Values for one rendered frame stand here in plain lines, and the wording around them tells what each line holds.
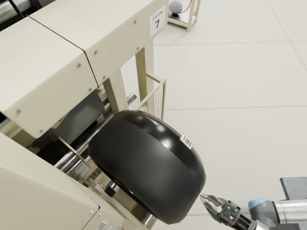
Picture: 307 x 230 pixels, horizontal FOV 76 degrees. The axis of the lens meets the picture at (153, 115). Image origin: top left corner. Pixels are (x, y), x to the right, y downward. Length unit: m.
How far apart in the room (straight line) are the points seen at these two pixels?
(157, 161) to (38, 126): 0.40
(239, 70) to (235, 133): 1.01
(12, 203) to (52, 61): 0.38
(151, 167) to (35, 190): 0.52
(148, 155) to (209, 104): 2.00
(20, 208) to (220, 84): 2.77
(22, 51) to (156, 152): 0.51
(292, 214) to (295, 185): 0.84
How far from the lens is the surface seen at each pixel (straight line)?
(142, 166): 0.72
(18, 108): 0.53
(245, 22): 4.07
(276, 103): 3.00
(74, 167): 1.18
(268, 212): 1.04
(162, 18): 0.80
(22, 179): 0.23
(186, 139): 0.81
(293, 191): 1.85
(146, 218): 1.22
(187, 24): 3.51
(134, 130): 0.78
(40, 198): 0.28
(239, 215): 0.88
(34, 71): 0.56
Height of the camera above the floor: 2.14
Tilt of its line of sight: 60 degrees down
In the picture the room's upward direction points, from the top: 1 degrees counter-clockwise
